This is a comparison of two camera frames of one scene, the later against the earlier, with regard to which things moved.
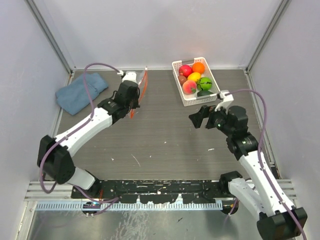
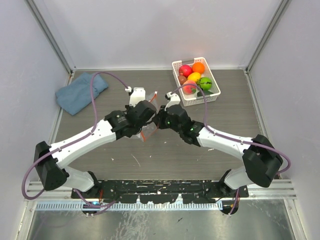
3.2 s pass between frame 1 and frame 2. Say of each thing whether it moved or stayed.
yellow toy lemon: stayed
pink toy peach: stayed
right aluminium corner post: stayed
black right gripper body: moved
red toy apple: stayed
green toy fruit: stayed
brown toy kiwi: stayed
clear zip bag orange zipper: moved
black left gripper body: moved
